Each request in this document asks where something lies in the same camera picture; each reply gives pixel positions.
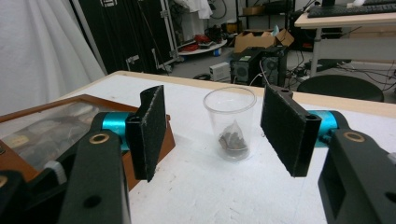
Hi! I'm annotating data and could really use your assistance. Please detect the black shelf rack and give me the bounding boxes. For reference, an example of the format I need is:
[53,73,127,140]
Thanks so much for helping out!
[234,0,297,33]

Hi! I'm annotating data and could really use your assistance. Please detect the clear plastic cup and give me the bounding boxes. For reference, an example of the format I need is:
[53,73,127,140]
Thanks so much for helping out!
[203,86,258,162]

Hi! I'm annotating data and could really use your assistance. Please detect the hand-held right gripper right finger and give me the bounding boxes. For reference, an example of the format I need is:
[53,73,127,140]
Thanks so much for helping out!
[260,84,339,178]

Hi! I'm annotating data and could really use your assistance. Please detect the small white device box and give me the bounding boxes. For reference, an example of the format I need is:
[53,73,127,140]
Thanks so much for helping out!
[208,61,232,83]

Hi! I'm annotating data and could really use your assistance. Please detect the pyramid tea bag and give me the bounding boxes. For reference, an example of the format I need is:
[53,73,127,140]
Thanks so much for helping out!
[218,119,250,154]

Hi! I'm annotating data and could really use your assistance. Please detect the white table cover board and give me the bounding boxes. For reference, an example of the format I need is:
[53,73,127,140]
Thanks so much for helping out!
[60,74,396,224]

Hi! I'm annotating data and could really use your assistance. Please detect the black flight case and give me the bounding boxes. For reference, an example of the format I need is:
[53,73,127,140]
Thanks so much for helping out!
[69,0,183,76]

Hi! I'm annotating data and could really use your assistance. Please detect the black keyboard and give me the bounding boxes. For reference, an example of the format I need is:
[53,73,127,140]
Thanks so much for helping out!
[306,2,396,19]

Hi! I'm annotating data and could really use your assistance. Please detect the round white table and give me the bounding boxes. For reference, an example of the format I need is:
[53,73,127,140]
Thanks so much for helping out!
[177,38,229,57]

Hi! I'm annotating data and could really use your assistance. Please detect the open cardboard box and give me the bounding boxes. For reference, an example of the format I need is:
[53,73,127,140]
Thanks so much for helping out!
[233,28,295,54]

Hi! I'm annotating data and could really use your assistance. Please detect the wooden tea box glass lid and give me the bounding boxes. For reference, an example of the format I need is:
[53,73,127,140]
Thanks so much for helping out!
[0,93,177,191]

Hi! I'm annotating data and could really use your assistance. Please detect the white curtain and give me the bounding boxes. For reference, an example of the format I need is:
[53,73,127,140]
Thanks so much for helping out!
[0,0,107,117]

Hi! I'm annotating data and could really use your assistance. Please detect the hanging white cloth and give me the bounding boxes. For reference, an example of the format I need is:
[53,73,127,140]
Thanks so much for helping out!
[172,0,215,42]

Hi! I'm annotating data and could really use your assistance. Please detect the white desk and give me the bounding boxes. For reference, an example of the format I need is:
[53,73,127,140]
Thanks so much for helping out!
[293,11,396,77]

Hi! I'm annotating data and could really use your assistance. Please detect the black round stool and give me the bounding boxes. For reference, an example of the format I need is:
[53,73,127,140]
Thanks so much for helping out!
[296,74,385,104]

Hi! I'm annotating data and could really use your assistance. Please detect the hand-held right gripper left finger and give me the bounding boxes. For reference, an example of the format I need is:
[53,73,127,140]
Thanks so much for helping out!
[102,84,168,183]

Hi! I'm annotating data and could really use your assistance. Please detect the red cable bundle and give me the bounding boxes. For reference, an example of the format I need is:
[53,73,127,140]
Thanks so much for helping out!
[180,34,213,52]

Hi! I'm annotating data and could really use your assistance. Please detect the black computer tower green sticker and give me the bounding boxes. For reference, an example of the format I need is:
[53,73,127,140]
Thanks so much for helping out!
[229,48,263,85]

